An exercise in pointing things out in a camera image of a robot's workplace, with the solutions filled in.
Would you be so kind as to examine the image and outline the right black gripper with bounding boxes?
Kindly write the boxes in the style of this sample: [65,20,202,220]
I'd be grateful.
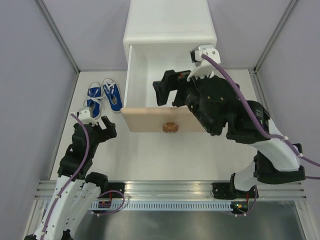
[153,65,218,135]

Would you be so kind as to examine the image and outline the beige drawer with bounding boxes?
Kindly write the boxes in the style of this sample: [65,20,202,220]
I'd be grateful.
[121,42,204,133]

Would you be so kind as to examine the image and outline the blue sneaker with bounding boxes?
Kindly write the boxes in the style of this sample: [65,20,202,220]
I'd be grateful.
[102,78,123,113]
[83,81,104,119]

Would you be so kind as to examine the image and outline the bear knob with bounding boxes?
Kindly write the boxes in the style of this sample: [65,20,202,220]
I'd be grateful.
[162,122,179,133]

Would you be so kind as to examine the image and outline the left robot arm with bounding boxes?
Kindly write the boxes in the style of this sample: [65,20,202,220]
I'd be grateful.
[25,115,117,240]

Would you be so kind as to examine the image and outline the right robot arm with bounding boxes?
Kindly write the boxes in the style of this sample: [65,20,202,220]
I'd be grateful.
[152,70,306,200]

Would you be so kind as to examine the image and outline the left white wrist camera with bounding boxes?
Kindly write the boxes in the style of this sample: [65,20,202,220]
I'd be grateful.
[70,107,102,131]

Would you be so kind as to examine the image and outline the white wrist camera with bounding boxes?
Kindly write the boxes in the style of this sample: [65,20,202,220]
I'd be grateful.
[187,43,221,82]
[70,107,102,131]

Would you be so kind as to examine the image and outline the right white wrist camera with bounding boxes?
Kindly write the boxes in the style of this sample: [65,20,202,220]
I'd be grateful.
[187,43,221,82]

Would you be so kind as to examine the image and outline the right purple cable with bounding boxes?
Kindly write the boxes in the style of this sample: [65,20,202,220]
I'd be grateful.
[201,54,320,180]

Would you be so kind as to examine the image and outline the white cabinet frame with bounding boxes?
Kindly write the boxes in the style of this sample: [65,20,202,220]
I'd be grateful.
[122,0,218,76]

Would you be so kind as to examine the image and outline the aluminium mounting rail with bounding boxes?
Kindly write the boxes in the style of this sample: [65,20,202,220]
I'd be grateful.
[34,180,308,201]

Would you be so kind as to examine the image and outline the white slotted cable duct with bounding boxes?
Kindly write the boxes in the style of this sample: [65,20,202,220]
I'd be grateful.
[89,201,237,211]

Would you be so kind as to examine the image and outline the right aluminium frame post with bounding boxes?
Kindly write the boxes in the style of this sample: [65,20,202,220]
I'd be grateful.
[253,0,300,74]

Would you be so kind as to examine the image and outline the aluminium frame post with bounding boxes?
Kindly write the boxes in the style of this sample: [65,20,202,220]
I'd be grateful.
[34,0,80,76]
[253,0,300,74]

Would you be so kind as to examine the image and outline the left aluminium frame post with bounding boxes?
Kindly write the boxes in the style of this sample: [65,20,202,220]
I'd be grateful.
[34,0,80,76]

